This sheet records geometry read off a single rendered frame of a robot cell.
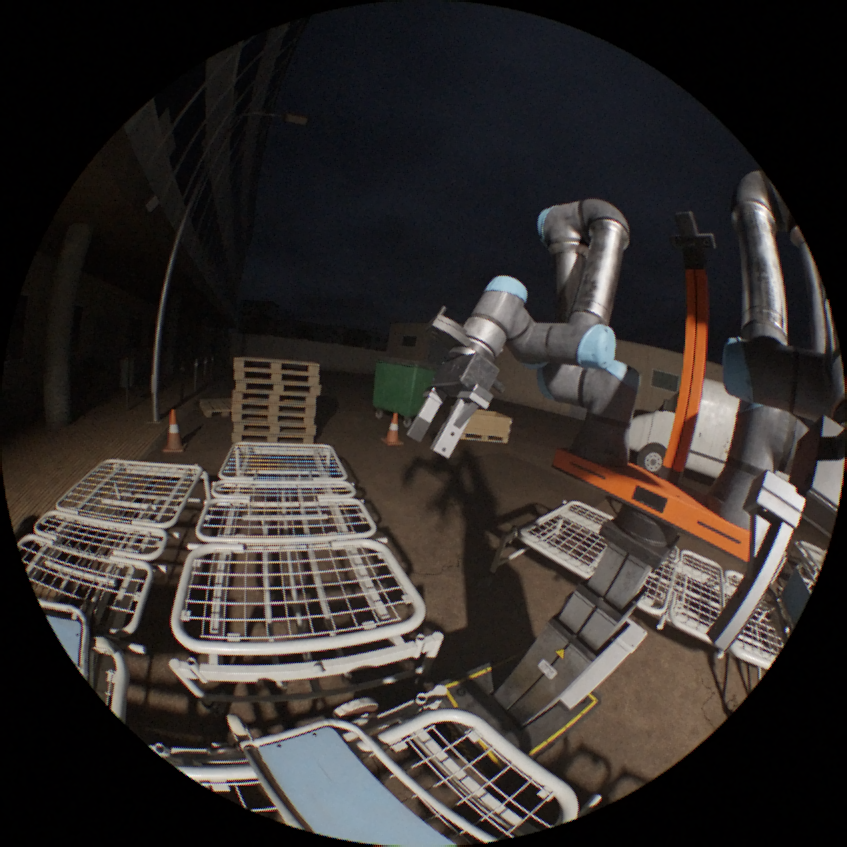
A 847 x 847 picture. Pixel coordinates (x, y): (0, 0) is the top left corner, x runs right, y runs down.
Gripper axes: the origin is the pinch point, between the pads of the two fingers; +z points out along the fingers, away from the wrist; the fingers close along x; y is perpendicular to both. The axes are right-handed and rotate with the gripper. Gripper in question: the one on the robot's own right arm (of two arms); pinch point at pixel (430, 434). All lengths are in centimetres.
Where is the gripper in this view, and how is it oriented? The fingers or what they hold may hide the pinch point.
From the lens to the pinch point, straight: 44.5
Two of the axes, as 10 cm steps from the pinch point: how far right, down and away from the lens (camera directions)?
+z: -4.8, 8.7, -0.6
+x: -3.0, -1.0, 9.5
